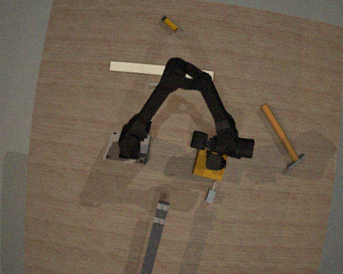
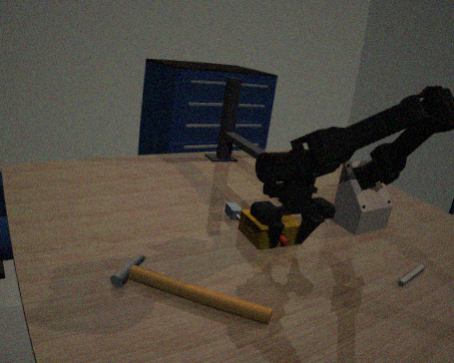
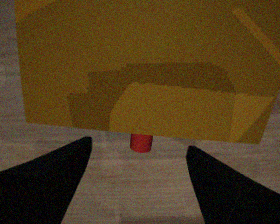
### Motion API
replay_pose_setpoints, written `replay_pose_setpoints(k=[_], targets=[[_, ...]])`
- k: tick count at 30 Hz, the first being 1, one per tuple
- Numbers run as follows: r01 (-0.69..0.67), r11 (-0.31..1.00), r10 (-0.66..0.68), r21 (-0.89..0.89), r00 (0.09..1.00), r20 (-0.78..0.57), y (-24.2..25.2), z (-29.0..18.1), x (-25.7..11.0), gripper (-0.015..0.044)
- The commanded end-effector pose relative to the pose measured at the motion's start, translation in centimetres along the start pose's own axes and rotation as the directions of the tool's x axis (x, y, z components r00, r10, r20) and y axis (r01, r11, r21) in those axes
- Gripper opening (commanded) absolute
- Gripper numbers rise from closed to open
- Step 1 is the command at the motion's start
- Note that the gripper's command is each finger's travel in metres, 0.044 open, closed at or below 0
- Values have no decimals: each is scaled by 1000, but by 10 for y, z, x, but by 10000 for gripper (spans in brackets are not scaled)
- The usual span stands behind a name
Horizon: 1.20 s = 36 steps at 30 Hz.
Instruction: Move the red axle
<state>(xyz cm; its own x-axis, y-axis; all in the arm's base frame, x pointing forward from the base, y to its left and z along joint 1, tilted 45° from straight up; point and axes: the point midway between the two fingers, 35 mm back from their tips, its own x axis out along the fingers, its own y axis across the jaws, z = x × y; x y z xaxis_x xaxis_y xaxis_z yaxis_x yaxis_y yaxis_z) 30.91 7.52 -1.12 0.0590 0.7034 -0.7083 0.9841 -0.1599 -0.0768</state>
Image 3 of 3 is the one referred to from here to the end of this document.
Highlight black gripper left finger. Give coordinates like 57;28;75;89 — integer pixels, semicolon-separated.
0;137;92;224

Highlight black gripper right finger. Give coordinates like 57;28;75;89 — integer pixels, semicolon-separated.
186;146;280;224

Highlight red cylinder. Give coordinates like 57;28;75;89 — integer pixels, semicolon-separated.
130;134;153;153

